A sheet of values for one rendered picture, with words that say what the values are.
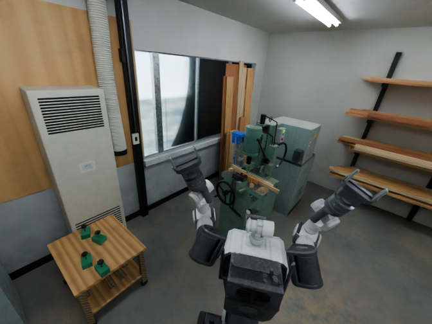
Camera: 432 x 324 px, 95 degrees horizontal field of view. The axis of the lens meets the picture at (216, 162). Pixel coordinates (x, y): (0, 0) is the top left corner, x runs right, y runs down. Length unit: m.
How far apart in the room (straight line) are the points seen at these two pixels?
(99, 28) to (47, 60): 0.50
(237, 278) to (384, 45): 3.84
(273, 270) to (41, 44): 2.24
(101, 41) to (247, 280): 2.11
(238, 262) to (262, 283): 0.11
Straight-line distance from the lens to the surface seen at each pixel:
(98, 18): 2.27
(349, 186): 0.91
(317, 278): 1.01
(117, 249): 2.11
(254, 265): 0.87
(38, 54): 2.28
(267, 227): 0.87
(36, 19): 2.30
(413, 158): 3.78
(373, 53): 4.14
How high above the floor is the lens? 2.05
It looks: 26 degrees down
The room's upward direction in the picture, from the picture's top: 4 degrees clockwise
